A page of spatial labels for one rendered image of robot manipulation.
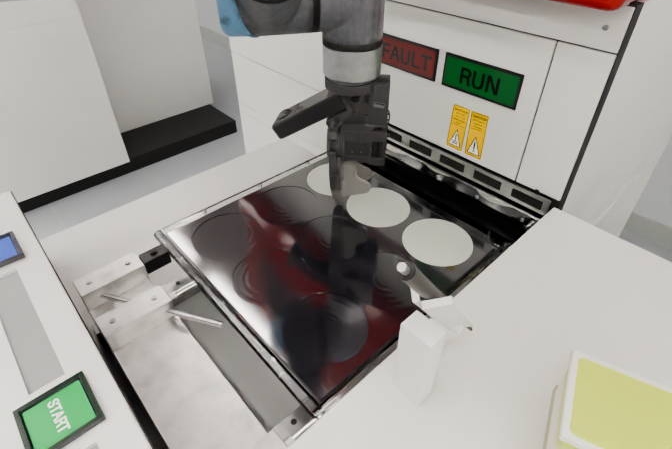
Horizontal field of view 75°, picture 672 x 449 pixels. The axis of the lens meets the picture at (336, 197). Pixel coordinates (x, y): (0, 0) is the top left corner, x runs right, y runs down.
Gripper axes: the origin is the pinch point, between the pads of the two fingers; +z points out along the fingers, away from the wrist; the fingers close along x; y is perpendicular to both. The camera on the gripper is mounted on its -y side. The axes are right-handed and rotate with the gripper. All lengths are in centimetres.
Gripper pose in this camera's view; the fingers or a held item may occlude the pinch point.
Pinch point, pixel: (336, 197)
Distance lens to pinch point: 69.5
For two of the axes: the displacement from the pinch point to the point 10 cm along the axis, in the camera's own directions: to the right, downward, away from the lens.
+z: 0.0, 8.0, 6.0
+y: 9.9, 0.6, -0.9
